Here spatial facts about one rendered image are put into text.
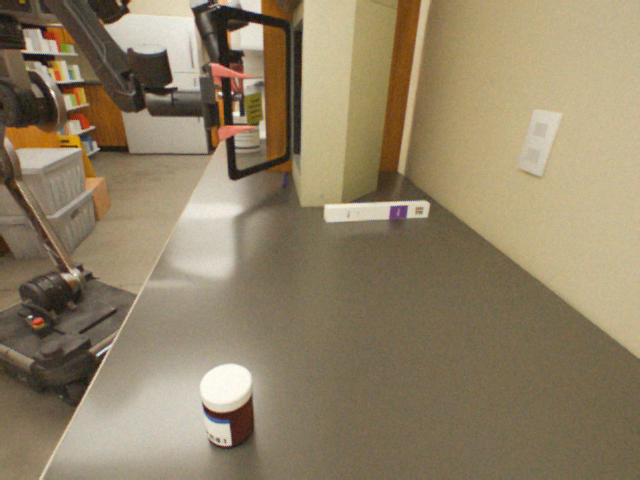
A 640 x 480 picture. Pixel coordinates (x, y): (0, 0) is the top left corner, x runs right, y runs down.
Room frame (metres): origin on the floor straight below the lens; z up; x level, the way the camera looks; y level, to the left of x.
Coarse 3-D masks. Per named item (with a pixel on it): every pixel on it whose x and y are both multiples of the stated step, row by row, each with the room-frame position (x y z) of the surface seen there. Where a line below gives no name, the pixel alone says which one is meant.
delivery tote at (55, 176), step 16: (32, 160) 2.35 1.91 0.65; (48, 160) 2.37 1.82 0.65; (64, 160) 2.47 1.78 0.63; (80, 160) 2.72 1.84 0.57; (32, 176) 2.18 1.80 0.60; (48, 176) 2.26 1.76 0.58; (64, 176) 2.44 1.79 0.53; (80, 176) 2.67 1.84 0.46; (0, 192) 2.15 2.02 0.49; (32, 192) 2.18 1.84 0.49; (48, 192) 2.22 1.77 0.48; (64, 192) 2.41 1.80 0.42; (80, 192) 2.63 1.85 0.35; (0, 208) 2.16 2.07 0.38; (16, 208) 2.17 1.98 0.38; (48, 208) 2.20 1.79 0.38
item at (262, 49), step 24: (240, 24) 1.00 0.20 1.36; (240, 48) 1.00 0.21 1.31; (264, 48) 1.09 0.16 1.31; (240, 72) 0.99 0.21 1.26; (264, 72) 1.08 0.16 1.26; (264, 96) 1.08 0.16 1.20; (240, 120) 0.98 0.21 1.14; (264, 120) 1.08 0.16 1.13; (240, 144) 0.98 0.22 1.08; (264, 144) 1.07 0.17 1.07; (240, 168) 0.97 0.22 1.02
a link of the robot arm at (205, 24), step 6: (204, 12) 1.06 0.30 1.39; (210, 12) 1.07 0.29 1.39; (198, 18) 1.06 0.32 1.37; (204, 18) 1.05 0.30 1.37; (210, 18) 1.06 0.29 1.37; (198, 24) 1.06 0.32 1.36; (204, 24) 1.05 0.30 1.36; (210, 24) 1.05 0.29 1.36; (216, 24) 1.06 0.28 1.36; (198, 30) 1.07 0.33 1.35; (204, 30) 1.05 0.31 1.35; (210, 30) 1.05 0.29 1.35; (216, 30) 1.06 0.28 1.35; (204, 36) 1.05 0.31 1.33
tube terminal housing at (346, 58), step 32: (320, 0) 0.91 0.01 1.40; (352, 0) 0.92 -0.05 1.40; (384, 0) 1.02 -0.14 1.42; (320, 32) 0.91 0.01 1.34; (352, 32) 0.92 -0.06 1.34; (384, 32) 1.03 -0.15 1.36; (320, 64) 0.91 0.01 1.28; (352, 64) 0.92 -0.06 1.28; (384, 64) 1.05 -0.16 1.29; (320, 96) 0.91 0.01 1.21; (352, 96) 0.93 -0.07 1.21; (384, 96) 1.06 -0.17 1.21; (320, 128) 0.91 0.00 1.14; (352, 128) 0.94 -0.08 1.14; (320, 160) 0.91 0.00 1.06; (352, 160) 0.95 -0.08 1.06; (320, 192) 0.91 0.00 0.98; (352, 192) 0.96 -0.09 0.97
